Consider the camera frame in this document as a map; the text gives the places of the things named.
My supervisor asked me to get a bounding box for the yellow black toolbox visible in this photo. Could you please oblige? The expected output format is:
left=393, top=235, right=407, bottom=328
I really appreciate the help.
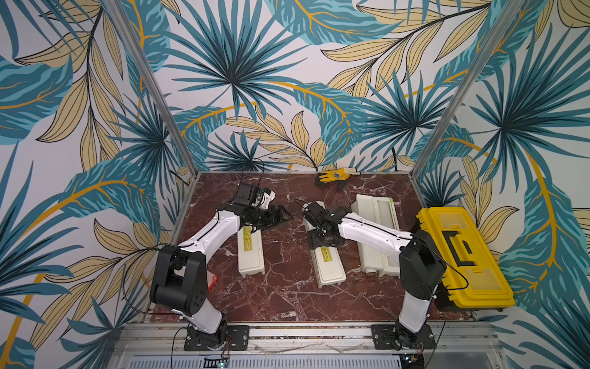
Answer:
left=416, top=207, right=516, bottom=311

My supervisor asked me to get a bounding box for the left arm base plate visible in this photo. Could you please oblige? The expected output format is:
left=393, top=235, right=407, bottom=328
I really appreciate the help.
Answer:
left=184, top=325, right=250, bottom=351

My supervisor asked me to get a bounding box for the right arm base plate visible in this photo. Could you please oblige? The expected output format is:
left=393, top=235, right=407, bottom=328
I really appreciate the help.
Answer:
left=370, top=324, right=436, bottom=351

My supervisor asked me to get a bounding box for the yellow black work glove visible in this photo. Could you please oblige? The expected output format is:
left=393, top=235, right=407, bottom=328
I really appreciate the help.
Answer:
left=314, top=168, right=360, bottom=192

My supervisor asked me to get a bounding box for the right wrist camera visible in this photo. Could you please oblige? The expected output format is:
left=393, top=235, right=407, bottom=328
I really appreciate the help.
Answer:
left=302, top=201, right=330, bottom=228

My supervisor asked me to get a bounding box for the aluminium front rail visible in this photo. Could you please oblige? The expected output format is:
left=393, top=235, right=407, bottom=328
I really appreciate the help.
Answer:
left=114, top=321, right=502, bottom=355

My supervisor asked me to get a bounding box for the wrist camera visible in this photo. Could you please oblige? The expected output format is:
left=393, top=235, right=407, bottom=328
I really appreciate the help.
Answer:
left=232, top=183, right=276, bottom=211
left=302, top=201, right=330, bottom=228

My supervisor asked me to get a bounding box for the white wrap dispenser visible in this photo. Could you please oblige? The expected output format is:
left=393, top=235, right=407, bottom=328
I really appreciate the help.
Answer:
left=238, top=226, right=266, bottom=278
left=301, top=207, right=347, bottom=289
left=352, top=195, right=400, bottom=278

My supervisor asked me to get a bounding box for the red white work glove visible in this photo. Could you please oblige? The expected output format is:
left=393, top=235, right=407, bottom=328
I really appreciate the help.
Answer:
left=207, top=272, right=218, bottom=292

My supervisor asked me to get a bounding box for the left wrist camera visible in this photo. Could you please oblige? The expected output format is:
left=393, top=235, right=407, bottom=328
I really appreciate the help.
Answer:
left=232, top=183, right=276, bottom=211

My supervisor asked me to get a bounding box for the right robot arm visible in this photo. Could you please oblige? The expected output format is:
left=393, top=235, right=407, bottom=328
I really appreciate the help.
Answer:
left=303, top=208, right=446, bottom=334

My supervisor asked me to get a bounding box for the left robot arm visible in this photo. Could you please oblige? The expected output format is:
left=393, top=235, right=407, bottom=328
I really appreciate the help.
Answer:
left=150, top=204, right=293, bottom=334

